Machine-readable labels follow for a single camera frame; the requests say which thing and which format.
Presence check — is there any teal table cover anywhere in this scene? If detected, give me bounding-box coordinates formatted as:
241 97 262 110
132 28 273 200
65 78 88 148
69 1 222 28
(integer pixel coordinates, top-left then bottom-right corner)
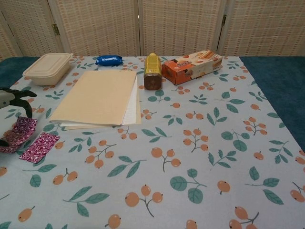
0 55 305 153

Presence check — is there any bamboo folding screen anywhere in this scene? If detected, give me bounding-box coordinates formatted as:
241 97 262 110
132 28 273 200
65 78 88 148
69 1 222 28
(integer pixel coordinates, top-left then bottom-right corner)
0 0 305 62

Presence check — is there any white lined paper sheet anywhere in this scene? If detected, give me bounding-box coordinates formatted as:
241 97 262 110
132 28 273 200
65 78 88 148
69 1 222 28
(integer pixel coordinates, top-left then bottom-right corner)
122 78 140 125

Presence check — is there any beige paper sheet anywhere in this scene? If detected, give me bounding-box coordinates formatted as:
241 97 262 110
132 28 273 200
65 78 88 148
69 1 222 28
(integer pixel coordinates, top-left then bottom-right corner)
61 93 142 131

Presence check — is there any pink patterned rectangular packet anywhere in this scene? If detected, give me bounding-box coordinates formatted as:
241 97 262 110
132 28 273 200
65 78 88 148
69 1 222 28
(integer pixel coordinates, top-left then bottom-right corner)
19 131 61 164
9 116 38 145
0 128 26 154

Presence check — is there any floral light blue tablecloth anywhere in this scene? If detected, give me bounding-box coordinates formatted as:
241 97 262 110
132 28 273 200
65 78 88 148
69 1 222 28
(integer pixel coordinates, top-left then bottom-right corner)
0 55 305 229

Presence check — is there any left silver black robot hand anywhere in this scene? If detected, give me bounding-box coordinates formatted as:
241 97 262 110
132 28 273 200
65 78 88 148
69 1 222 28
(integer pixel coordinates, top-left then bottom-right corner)
0 87 38 147

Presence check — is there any orange biscuit box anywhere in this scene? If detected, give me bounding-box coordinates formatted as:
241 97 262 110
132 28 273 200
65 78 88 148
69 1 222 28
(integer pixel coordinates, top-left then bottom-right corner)
162 49 224 86

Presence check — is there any cream paper pad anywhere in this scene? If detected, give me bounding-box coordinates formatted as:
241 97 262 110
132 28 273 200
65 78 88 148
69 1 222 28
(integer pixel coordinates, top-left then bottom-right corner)
49 70 138 126

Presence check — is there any beige lidded lunch box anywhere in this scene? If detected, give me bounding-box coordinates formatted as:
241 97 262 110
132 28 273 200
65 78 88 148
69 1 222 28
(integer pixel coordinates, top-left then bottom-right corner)
22 52 73 86

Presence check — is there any blue snack packet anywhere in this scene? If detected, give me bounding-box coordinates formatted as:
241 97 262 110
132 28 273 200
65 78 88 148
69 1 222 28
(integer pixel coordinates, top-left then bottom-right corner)
95 54 124 67

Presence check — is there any tea bottle with yellow label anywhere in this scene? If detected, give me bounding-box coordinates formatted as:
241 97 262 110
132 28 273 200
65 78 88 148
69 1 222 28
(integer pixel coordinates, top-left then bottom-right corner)
143 52 163 91

